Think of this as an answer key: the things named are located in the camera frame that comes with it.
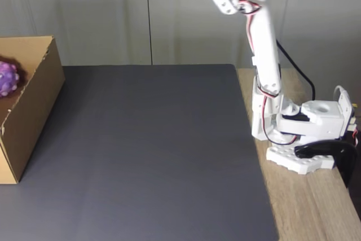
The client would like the black camera cable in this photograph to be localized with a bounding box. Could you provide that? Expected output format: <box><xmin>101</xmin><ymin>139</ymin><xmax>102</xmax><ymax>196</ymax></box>
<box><xmin>276</xmin><ymin>39</ymin><xmax>315</xmax><ymax>98</ymax></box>

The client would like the purple pink bumpy ball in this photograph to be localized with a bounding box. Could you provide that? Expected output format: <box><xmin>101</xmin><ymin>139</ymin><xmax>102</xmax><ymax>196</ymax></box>
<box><xmin>0</xmin><ymin>60</ymin><xmax>20</xmax><ymax>98</ymax></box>

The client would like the dark grey table mat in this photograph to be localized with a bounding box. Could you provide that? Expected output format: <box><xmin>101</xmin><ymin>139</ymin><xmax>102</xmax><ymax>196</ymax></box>
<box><xmin>0</xmin><ymin>64</ymin><xmax>280</xmax><ymax>241</ymax></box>

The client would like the black table clamp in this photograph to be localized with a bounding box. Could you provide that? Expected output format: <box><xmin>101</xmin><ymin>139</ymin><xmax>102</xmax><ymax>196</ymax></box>
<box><xmin>294</xmin><ymin>139</ymin><xmax>358</xmax><ymax>190</ymax></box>

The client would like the brown cardboard box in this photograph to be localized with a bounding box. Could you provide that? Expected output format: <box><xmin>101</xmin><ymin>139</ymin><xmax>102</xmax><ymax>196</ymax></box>
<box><xmin>0</xmin><ymin>35</ymin><xmax>65</xmax><ymax>185</ymax></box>

